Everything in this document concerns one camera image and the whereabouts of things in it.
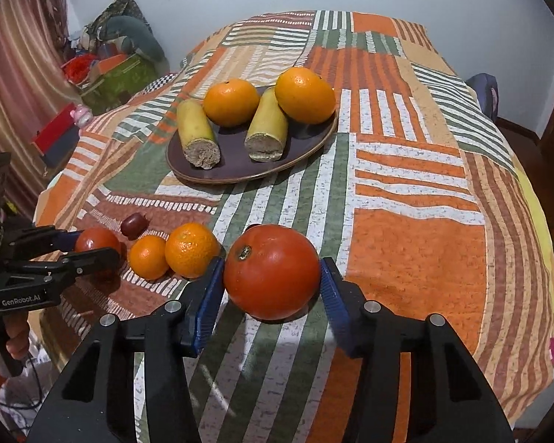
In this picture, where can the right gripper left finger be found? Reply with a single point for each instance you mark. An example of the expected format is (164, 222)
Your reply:
(93, 398)

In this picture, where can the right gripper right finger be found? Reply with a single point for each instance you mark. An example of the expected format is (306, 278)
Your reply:
(450, 399)

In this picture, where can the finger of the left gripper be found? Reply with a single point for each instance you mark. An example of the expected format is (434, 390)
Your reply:
(42, 240)
(102, 261)

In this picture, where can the smaller red tomato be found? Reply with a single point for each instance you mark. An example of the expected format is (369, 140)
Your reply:
(97, 238)

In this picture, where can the banana half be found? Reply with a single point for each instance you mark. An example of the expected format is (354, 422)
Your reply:
(267, 134)
(196, 135)

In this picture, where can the large red tomato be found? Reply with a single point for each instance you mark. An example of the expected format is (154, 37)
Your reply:
(272, 272)

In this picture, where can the large orange with sticker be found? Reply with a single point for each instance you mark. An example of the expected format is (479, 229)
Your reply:
(304, 96)

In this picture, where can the person's left hand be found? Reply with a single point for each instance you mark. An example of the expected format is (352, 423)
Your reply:
(18, 330)

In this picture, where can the small mandarin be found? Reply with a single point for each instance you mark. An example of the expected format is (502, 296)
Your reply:
(147, 257)
(190, 248)

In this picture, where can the dark red small fruit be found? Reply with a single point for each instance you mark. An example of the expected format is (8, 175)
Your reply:
(133, 226)

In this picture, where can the red book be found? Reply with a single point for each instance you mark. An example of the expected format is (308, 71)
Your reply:
(58, 127)

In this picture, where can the pink doll toy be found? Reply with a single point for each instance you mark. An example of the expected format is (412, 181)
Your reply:
(82, 115)

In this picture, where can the green patterned box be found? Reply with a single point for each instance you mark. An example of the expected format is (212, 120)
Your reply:
(117, 86)

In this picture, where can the checkered black white cloth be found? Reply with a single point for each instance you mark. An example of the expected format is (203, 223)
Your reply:
(159, 83)

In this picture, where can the striped patchwork bedspread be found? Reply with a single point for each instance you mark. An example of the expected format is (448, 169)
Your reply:
(416, 196)

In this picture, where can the striped curtain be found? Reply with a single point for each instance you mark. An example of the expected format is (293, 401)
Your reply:
(33, 89)

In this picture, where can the orange mandarin on plate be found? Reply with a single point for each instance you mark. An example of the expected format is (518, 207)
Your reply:
(231, 103)

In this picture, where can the banana half on plate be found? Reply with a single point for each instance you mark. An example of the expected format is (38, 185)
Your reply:
(267, 134)

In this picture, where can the dark purple round plate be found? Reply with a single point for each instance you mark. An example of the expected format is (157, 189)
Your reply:
(235, 165)

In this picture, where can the blue bag beside bed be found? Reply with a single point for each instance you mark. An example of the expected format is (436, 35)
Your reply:
(486, 89)

